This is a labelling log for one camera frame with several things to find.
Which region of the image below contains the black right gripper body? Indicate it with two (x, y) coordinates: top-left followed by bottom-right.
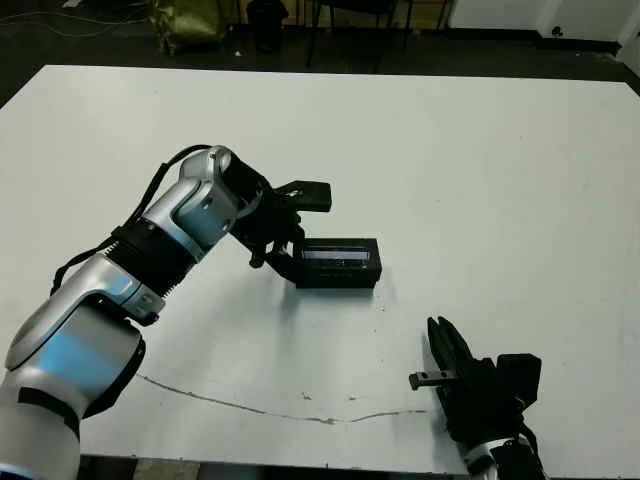
(408, 356), (525, 444)

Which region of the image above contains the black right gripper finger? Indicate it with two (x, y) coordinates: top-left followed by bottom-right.
(437, 315), (477, 372)
(427, 316), (457, 374)

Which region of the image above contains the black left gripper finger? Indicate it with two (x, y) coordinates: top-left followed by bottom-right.
(267, 246), (302, 290)

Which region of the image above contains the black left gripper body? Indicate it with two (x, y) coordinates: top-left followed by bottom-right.
(230, 189), (307, 270)

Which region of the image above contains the black box lid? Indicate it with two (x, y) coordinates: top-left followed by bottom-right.
(294, 237), (384, 290)

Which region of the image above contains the black waste bin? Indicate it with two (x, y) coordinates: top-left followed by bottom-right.
(247, 0), (289, 54)

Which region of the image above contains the crumpled shiny plastic bag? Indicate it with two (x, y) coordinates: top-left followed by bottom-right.
(149, 0), (224, 54)

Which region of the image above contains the black office chair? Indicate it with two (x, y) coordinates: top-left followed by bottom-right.
(305, 0), (409, 74)

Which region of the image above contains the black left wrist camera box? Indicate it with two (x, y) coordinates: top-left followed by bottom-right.
(273, 180), (332, 214)

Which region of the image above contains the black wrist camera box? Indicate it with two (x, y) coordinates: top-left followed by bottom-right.
(273, 180), (332, 214)
(497, 353), (543, 407)

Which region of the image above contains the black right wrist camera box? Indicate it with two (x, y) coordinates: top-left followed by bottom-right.
(497, 353), (543, 407)

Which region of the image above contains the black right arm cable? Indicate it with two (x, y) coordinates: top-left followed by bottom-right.
(518, 423), (545, 469)

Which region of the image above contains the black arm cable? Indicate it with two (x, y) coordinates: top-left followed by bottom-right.
(518, 423), (545, 469)
(49, 144), (214, 296)

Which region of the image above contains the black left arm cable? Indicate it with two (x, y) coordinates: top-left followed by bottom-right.
(49, 144), (214, 296)

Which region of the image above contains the thin pale floor cable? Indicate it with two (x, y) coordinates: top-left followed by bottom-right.
(0, 12), (151, 37)

